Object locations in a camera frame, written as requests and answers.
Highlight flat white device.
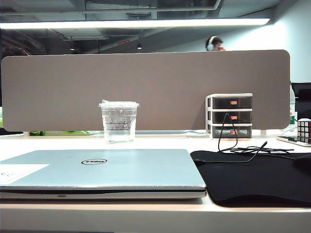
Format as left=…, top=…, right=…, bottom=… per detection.
left=276, top=135, right=311, bottom=148

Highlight long ceiling light strip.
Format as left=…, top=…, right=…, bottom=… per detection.
left=0, top=18, right=271, bottom=30

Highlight black mouse pad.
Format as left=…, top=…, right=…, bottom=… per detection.
left=190, top=150, right=311, bottom=209

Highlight brown fabric desk divider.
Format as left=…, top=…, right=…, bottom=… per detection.
left=0, top=50, right=292, bottom=132

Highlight dark translucent organizer drawer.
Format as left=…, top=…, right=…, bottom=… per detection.
left=212, top=125, right=253, bottom=138
left=212, top=111, right=253, bottom=124
left=212, top=96, right=253, bottom=109

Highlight loose black cable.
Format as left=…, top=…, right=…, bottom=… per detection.
left=218, top=112, right=296, bottom=164

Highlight white drawer organizer frame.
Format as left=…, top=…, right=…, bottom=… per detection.
left=206, top=93, right=254, bottom=140

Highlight clear plastic lidded cup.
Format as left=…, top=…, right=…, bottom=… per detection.
left=98, top=99, right=140, bottom=144

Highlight green item behind divider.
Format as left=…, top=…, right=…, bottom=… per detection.
left=29, top=130, right=91, bottom=136

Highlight silver Dell laptop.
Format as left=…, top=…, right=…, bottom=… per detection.
left=0, top=149, right=207, bottom=200

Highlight white headphones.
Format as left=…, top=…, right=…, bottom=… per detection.
left=206, top=35, right=218, bottom=51

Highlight plastic bottle green label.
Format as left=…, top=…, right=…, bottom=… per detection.
left=289, top=87, right=298, bottom=127

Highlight Rubik's cube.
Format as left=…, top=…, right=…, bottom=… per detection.
left=296, top=118, right=311, bottom=146

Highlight black monitor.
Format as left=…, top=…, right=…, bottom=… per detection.
left=291, top=82, right=311, bottom=119

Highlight person in background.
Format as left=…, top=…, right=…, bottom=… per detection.
left=205, top=35, right=227, bottom=52

